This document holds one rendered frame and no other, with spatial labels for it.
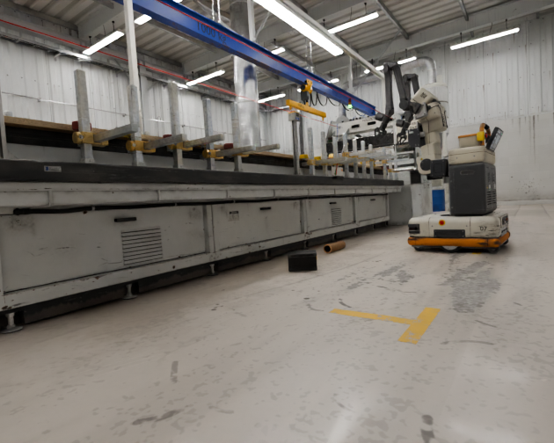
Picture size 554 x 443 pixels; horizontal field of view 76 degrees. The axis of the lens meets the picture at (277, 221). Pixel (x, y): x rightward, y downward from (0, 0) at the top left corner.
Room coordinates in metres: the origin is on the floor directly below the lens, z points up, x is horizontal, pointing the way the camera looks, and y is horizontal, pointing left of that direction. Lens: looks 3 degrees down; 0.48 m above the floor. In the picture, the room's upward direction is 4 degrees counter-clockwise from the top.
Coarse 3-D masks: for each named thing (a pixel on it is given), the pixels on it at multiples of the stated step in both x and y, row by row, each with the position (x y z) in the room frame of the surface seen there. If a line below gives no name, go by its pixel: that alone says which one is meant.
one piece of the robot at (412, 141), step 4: (416, 124) 3.09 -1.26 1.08; (420, 124) 3.15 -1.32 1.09; (416, 128) 3.07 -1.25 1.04; (408, 132) 3.11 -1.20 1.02; (412, 132) 3.09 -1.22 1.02; (416, 132) 3.07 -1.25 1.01; (420, 132) 3.06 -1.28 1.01; (424, 132) 3.06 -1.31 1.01; (408, 136) 3.12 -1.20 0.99; (412, 136) 3.09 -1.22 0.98; (416, 136) 3.07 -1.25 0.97; (420, 136) 3.07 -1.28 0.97; (424, 136) 3.10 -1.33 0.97; (408, 140) 3.12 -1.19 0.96; (412, 140) 3.09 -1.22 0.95; (416, 140) 3.07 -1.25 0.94; (420, 140) 3.29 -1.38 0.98; (424, 140) 3.18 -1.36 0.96; (412, 144) 3.09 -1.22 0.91; (416, 144) 3.07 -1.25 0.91; (420, 144) 3.30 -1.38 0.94; (424, 144) 3.28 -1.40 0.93
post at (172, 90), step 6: (168, 84) 1.97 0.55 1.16; (174, 84) 1.97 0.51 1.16; (168, 90) 1.97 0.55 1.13; (174, 90) 1.97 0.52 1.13; (174, 96) 1.96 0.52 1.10; (174, 102) 1.96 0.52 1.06; (174, 108) 1.96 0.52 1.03; (174, 114) 1.95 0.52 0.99; (174, 120) 1.95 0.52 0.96; (174, 126) 1.96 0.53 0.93; (174, 132) 1.96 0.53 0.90; (174, 150) 1.96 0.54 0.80; (180, 150) 1.97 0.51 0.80; (174, 156) 1.97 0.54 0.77; (180, 156) 1.97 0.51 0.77; (174, 162) 1.97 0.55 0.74; (180, 162) 1.97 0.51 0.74
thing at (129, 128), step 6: (126, 126) 1.43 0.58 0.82; (132, 126) 1.41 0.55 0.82; (108, 132) 1.51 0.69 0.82; (114, 132) 1.48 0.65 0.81; (120, 132) 1.45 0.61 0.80; (126, 132) 1.43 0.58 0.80; (132, 132) 1.44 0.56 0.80; (96, 138) 1.57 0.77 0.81; (102, 138) 1.54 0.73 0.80; (108, 138) 1.52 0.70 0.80; (114, 138) 1.53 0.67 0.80
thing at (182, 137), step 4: (172, 136) 1.65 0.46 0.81; (176, 136) 1.63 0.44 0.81; (180, 136) 1.62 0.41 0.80; (184, 136) 1.62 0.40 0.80; (156, 140) 1.72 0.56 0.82; (160, 140) 1.70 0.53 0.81; (164, 140) 1.68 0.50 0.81; (168, 140) 1.67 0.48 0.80; (172, 140) 1.65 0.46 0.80; (176, 140) 1.64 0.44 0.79; (180, 140) 1.62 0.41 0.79; (184, 140) 1.62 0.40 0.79; (144, 144) 1.78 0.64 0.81; (148, 144) 1.76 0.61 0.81; (152, 144) 1.74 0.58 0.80; (156, 144) 1.72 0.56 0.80; (160, 144) 1.70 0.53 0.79; (164, 144) 1.69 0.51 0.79; (168, 144) 1.70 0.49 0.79; (144, 148) 1.78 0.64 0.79; (148, 148) 1.76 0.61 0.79; (152, 148) 1.77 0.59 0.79; (128, 152) 1.86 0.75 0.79
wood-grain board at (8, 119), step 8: (8, 120) 1.46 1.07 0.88; (16, 120) 1.49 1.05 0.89; (24, 120) 1.51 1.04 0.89; (32, 120) 1.53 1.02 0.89; (40, 120) 1.56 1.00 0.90; (32, 128) 1.58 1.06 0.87; (40, 128) 1.59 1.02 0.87; (48, 128) 1.60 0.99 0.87; (56, 128) 1.61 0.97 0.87; (64, 128) 1.64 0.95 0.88; (96, 128) 1.76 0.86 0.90; (120, 136) 1.86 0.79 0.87; (144, 136) 1.98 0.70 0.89; (152, 136) 2.02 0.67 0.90; (264, 152) 2.86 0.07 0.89; (272, 152) 2.95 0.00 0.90; (368, 168) 4.85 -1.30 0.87; (376, 168) 4.98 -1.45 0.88
